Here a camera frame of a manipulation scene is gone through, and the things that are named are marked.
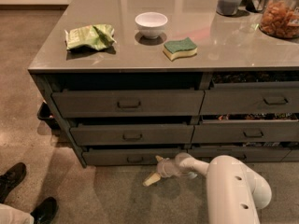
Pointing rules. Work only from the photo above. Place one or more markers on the glass jar with snacks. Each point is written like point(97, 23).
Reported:
point(281, 19)

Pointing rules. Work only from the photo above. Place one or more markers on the black shoe bottom left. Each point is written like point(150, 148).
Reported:
point(45, 212)

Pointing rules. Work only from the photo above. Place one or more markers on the black shoe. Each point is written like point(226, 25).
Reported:
point(11, 179)
point(45, 212)

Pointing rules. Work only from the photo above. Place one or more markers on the grey drawer cabinet island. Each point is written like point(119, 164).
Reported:
point(229, 50)

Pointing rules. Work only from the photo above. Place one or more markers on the green crumpled chip bag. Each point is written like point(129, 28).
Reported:
point(97, 37)

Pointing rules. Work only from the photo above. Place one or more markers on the black shoe middle left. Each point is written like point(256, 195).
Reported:
point(11, 179)

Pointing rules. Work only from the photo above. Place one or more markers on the grey drawer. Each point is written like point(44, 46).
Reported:
point(251, 98)
point(246, 131)
point(246, 154)
point(156, 103)
point(96, 135)
point(135, 156)

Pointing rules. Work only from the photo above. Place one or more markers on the white ceramic bowl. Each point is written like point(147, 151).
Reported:
point(151, 24)

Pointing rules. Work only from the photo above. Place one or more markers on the black bin behind cabinet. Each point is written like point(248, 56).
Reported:
point(44, 114)

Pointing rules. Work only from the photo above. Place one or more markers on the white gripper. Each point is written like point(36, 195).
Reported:
point(165, 168)

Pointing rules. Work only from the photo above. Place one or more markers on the green yellow sponge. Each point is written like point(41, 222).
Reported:
point(179, 49)

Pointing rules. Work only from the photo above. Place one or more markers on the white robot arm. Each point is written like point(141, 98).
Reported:
point(234, 191)

